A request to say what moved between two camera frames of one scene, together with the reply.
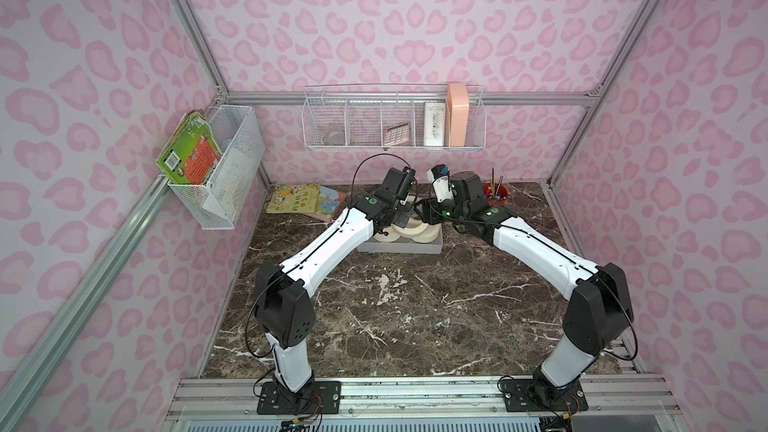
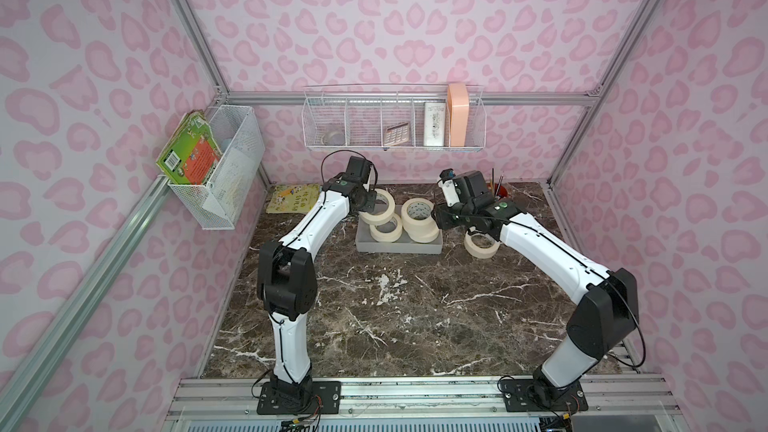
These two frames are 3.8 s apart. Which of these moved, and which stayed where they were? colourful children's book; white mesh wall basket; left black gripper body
Moved: left black gripper body
Stayed: colourful children's book; white mesh wall basket
